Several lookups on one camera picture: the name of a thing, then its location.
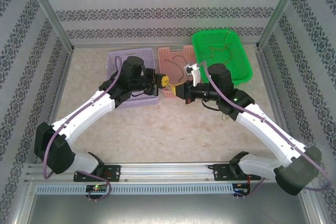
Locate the pink plastic basket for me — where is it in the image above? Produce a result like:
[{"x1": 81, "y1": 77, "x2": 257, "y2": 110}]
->
[{"x1": 158, "y1": 45, "x2": 204, "y2": 99}]

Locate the purple plastic basket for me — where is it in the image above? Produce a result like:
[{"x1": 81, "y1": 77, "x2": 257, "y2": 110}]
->
[{"x1": 107, "y1": 47, "x2": 159, "y2": 110}]

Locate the green plastic basket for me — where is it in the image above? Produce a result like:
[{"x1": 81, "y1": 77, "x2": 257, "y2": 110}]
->
[{"x1": 191, "y1": 29, "x2": 253, "y2": 86}]

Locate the aluminium table edge beam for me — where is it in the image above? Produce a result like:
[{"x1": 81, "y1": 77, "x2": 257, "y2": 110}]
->
[
  {"x1": 46, "y1": 48, "x2": 77, "y2": 130},
  {"x1": 256, "y1": 47, "x2": 300, "y2": 147}
]

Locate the small circuit board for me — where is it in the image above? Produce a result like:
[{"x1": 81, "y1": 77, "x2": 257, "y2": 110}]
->
[
  {"x1": 86, "y1": 185, "x2": 108, "y2": 193},
  {"x1": 233, "y1": 183, "x2": 251, "y2": 196}
]

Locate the grey metal panel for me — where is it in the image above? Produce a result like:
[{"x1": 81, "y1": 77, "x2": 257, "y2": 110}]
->
[{"x1": 26, "y1": 194, "x2": 320, "y2": 224}]

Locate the thin black left camera cable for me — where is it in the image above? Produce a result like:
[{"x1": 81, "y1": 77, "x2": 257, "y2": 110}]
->
[{"x1": 130, "y1": 89, "x2": 148, "y2": 98}]

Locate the thin black camera cable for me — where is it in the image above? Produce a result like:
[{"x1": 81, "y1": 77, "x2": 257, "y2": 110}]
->
[
  {"x1": 130, "y1": 89, "x2": 148, "y2": 98},
  {"x1": 201, "y1": 101, "x2": 222, "y2": 112}
]

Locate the thin black right camera cable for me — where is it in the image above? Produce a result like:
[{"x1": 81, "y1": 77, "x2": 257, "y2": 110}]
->
[{"x1": 201, "y1": 101, "x2": 222, "y2": 112}]

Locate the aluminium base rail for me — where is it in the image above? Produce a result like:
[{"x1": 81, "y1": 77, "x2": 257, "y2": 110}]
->
[{"x1": 27, "y1": 163, "x2": 279, "y2": 183}]

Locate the grey slotted cable duct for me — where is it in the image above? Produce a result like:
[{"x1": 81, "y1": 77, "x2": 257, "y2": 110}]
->
[{"x1": 35, "y1": 184, "x2": 234, "y2": 195}]

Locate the aluminium frame post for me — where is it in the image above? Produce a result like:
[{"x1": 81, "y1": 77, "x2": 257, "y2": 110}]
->
[
  {"x1": 256, "y1": 0, "x2": 308, "y2": 51},
  {"x1": 20, "y1": 0, "x2": 76, "y2": 53}
]

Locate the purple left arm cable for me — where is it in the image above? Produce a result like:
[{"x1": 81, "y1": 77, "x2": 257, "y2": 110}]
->
[{"x1": 41, "y1": 55, "x2": 123, "y2": 201}]

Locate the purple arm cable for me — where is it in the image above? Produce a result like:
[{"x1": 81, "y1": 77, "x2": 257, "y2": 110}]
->
[
  {"x1": 207, "y1": 71, "x2": 331, "y2": 198},
  {"x1": 41, "y1": 55, "x2": 123, "y2": 201}
]

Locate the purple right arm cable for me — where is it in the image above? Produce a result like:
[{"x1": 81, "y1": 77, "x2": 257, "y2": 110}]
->
[{"x1": 207, "y1": 71, "x2": 331, "y2": 198}]

